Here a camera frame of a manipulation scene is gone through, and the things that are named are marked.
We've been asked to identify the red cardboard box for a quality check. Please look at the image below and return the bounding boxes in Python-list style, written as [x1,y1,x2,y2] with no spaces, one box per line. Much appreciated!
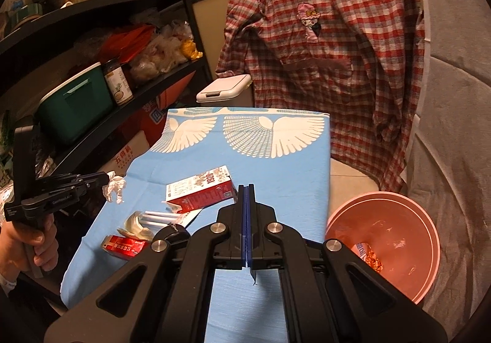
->
[102,234,150,261]

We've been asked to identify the person's left hand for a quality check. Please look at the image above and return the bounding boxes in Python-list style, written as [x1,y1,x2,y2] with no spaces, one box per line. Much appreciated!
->
[0,218,59,275]

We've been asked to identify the white lidded bin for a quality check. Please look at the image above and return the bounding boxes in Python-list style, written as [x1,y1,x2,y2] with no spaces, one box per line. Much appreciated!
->
[196,74,254,110]

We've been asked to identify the clear plastic bags bundle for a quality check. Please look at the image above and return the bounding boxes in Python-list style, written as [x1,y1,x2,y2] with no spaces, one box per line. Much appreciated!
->
[128,21,194,83]

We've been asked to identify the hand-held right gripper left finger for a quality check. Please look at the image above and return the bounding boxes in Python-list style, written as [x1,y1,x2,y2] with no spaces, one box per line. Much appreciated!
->
[45,185,248,343]

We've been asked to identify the red plastic bag on shelf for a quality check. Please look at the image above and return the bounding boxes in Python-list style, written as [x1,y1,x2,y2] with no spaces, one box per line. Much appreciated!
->
[98,24,158,64]

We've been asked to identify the red and white milk carton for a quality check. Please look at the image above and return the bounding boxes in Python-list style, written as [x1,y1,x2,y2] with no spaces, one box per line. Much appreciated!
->
[166,165,235,214]

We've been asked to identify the blue bird print tablecloth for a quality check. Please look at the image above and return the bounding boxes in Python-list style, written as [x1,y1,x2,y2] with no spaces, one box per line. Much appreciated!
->
[60,106,332,343]

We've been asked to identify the grey cloth cover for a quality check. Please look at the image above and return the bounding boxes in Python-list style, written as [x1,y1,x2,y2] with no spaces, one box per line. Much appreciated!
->
[399,0,491,328]

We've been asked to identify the labelled glass jar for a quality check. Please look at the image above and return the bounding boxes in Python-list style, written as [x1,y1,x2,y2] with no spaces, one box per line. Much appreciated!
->
[102,58,134,106]

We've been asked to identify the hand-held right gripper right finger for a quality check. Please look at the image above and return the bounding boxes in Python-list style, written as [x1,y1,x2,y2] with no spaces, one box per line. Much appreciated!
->
[247,184,449,343]

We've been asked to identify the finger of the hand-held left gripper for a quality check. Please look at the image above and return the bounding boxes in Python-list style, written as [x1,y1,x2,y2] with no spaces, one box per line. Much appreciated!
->
[57,179,110,198]
[36,171,109,187]

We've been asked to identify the red plaid shirt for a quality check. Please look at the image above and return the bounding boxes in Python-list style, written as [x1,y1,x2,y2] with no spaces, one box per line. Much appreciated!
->
[215,0,426,192]

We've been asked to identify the white tissue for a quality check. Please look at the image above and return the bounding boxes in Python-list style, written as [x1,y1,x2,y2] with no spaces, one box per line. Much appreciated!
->
[103,171,127,205]

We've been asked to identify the green storage box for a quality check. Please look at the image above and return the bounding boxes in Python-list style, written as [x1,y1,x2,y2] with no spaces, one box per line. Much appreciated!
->
[35,62,116,146]

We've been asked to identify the orange snack bag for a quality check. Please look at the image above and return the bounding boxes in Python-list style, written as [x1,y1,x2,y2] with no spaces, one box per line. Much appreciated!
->
[353,241,384,272]

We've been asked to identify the printed cardboard box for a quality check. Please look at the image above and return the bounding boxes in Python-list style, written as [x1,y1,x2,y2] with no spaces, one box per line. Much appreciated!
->
[102,71,198,179]

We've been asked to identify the pink plastic bucket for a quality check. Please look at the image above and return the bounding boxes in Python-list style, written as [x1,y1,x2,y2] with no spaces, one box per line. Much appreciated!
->
[325,191,441,305]

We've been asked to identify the white toothpaste tube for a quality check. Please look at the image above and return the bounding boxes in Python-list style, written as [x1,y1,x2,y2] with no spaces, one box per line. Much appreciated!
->
[117,209,202,242]

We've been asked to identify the person's left forearm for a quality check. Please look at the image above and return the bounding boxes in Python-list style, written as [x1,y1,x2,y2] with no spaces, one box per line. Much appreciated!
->
[0,268,21,299]

